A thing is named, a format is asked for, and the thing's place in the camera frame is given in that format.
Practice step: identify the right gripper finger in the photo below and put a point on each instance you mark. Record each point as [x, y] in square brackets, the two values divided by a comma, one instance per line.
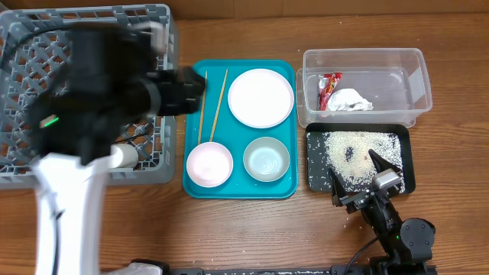
[382, 165]
[338, 191]

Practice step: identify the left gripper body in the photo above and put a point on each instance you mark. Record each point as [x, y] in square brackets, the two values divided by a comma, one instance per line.
[171, 95]

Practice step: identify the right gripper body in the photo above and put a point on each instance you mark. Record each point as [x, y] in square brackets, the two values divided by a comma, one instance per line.
[364, 198]

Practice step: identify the white rice pile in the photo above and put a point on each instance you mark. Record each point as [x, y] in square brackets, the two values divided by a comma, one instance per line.
[346, 152]

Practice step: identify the white tissue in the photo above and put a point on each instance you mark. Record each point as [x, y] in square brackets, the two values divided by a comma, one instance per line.
[348, 100]

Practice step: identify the grey round bowl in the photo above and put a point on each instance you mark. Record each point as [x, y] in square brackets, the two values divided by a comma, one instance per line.
[266, 159]

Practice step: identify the pink shallow bowl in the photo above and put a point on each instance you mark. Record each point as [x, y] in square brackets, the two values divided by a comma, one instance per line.
[209, 164]

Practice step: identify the white paper cup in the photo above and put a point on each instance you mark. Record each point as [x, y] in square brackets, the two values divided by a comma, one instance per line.
[123, 156]

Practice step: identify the red snack wrapper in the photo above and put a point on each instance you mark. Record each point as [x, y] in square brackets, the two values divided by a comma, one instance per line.
[327, 84]

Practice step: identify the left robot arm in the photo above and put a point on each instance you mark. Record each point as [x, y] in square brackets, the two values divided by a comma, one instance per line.
[110, 81]

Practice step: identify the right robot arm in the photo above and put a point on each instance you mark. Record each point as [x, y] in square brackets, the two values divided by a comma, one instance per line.
[407, 243]

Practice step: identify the grey plastic dishwasher rack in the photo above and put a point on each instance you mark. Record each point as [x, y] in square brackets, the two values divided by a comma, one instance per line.
[32, 68]

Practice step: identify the black rectangular tray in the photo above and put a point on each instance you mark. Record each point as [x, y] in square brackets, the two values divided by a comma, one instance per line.
[408, 184]

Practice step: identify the teal plastic serving tray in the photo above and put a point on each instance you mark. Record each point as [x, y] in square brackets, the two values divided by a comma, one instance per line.
[235, 136]

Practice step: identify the large white round plate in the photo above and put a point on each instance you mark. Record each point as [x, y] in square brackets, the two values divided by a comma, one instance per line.
[261, 98]

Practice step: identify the clear plastic bin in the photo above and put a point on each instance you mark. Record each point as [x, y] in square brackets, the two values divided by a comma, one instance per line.
[394, 80]

